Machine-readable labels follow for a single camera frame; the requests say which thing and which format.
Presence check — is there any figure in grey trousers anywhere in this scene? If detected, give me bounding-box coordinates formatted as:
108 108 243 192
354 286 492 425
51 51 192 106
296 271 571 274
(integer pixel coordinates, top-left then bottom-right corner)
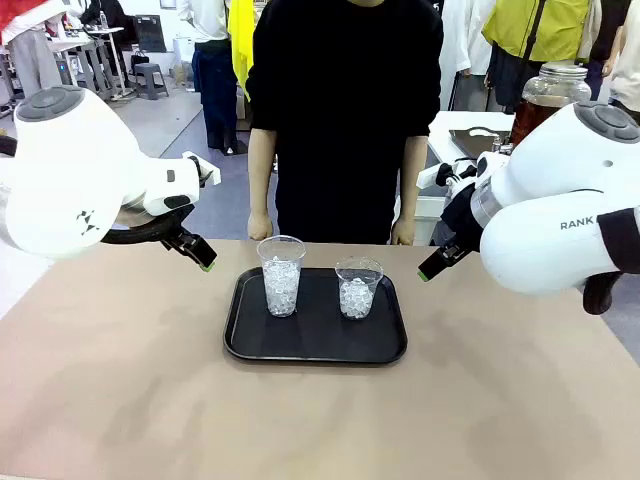
0 0 66 101

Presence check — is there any black rectangular panel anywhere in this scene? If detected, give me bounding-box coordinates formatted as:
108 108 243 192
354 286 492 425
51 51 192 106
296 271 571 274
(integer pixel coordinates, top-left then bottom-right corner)
133 13 167 54

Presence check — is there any hanging white coat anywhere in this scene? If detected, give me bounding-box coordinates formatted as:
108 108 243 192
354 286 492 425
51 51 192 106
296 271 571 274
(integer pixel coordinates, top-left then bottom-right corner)
439 0 494 111

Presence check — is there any person's left hand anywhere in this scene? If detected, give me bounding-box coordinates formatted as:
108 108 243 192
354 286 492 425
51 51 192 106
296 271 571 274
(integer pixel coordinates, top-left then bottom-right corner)
390 217 418 247

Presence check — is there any white standing desk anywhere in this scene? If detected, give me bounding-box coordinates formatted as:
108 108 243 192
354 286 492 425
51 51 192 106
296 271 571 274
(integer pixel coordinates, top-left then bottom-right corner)
47 27 132 109

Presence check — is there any glass tea dispenser jar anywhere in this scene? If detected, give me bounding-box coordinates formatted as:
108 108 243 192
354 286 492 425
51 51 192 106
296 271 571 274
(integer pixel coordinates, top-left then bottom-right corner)
492 62 593 157

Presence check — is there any grey plastic step stool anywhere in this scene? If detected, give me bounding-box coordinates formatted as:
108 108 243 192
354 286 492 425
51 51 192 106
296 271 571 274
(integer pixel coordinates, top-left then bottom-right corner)
132 62 170 101

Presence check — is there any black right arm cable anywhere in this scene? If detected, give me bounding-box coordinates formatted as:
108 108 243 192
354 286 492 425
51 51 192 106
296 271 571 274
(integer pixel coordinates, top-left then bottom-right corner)
582 207 640 316

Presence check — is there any short clear plastic iced cup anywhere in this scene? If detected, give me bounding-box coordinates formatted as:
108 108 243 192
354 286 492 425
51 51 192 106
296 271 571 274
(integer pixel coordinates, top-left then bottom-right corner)
334 256 385 321

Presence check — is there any mannequin with yellow-green jacket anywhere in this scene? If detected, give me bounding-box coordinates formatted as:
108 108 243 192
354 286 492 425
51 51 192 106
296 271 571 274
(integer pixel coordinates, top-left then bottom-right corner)
480 0 601 114

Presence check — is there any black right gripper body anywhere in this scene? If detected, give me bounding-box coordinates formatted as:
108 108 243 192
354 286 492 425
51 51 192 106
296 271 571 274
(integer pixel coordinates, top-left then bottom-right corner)
439 182 482 249

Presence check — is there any person's right hand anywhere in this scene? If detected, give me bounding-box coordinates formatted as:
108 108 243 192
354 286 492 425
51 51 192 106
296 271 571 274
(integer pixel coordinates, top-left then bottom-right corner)
247 214 276 241

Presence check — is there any person's right forearm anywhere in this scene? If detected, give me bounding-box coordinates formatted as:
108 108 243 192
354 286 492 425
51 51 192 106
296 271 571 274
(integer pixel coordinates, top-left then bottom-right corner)
248 127 278 219

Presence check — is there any mannequin with yellow scarf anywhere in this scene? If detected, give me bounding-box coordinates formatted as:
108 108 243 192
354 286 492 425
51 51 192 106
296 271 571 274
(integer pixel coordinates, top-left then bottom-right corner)
227 0 260 104

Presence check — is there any person's left forearm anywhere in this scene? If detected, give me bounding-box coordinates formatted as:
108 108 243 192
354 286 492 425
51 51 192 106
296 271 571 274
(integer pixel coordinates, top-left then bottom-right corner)
398 133 430 221

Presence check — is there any black tray with handle cutout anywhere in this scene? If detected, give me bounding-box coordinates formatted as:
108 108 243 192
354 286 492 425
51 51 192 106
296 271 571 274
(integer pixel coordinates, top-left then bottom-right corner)
448 127 514 160

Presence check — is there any tall clear plastic iced cup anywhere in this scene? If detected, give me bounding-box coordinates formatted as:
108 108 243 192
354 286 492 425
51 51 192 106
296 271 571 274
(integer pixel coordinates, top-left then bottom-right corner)
256 234 307 319

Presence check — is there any person in black top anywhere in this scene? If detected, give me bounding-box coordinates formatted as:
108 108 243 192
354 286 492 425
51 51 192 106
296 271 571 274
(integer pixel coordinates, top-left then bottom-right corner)
244 0 445 246

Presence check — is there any mannequin with navy trousers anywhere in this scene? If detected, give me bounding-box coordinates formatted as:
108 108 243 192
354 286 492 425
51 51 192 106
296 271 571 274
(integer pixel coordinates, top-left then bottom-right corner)
177 0 251 156

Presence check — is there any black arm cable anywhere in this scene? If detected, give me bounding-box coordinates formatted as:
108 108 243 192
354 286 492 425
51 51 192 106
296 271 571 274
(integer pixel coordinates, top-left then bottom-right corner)
99 202 196 247
582 207 640 316

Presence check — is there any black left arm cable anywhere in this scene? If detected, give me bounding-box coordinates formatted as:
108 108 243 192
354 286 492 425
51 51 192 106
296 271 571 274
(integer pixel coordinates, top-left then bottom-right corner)
99 202 196 247

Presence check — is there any black plastic serving tray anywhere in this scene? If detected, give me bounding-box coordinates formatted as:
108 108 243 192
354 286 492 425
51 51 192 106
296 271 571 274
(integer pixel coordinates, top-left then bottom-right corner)
223 266 409 367

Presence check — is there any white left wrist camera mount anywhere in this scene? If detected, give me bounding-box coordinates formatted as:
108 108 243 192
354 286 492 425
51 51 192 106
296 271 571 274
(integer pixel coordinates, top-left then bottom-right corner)
182 151 222 190

